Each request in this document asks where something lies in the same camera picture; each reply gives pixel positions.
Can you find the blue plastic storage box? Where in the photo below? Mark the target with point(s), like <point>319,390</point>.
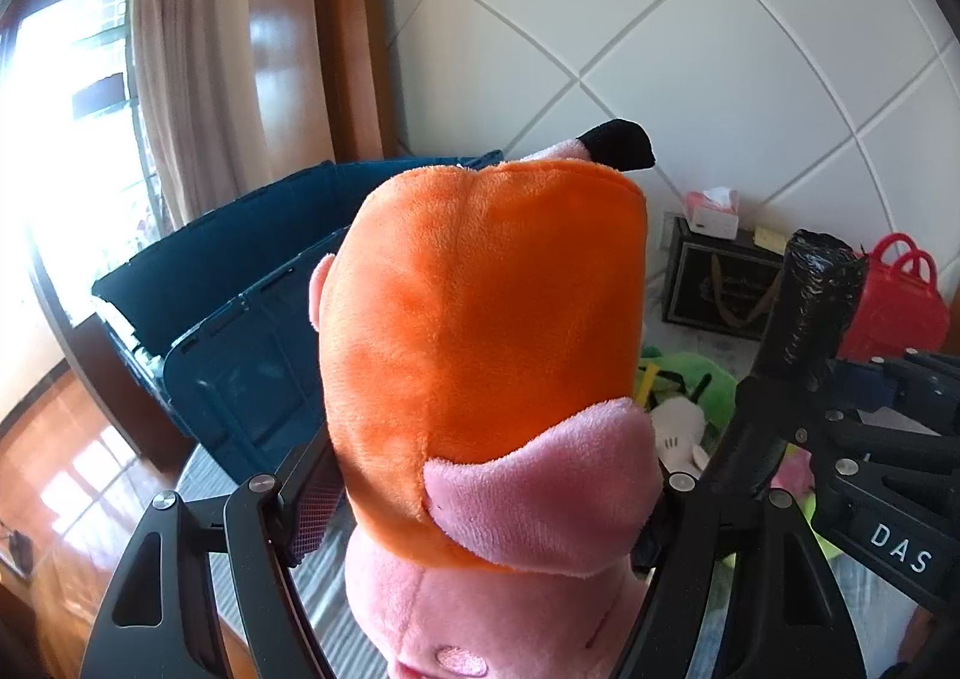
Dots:
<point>247,379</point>

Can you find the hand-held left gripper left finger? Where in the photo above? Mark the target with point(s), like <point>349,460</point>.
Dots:
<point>311,506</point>

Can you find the green plush hat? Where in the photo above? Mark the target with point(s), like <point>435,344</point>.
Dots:
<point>697,371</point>

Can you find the white plush toy black ears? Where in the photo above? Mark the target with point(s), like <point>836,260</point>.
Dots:
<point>675,431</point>

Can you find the window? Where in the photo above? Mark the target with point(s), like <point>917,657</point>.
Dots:
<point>67,161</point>

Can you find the black gift bag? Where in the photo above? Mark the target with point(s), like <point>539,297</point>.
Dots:
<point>705,289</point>

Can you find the small yellow box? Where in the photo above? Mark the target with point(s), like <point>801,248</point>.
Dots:
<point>771,238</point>

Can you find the red plastic toy case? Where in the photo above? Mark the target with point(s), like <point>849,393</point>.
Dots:
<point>900,319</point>

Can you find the pink pig plush orange dress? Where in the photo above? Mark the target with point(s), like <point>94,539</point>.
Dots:
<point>480,319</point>

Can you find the beige curtain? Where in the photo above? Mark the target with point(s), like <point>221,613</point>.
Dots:
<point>195,48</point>

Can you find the wooden door frame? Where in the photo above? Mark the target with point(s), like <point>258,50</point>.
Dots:
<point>352,11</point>

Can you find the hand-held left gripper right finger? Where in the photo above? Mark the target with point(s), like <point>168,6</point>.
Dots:
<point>679,536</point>

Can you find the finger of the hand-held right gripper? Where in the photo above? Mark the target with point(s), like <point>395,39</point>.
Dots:
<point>900,394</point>
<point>885,521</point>

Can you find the grey striped bed sheet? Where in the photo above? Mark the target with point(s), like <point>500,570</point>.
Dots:
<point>330,596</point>

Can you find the pink white tissue box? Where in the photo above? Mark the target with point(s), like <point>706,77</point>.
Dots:
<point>712,214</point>

